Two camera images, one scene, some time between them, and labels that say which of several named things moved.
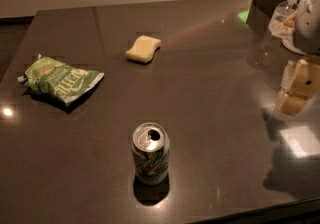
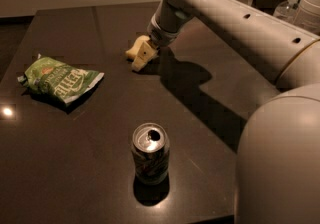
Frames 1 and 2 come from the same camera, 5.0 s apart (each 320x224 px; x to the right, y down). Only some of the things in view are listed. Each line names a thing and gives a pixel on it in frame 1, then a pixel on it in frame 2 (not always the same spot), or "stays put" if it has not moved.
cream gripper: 309,23 to 160,36
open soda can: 150,152 stays put
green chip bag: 57,81 stays put
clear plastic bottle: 285,10 stays put
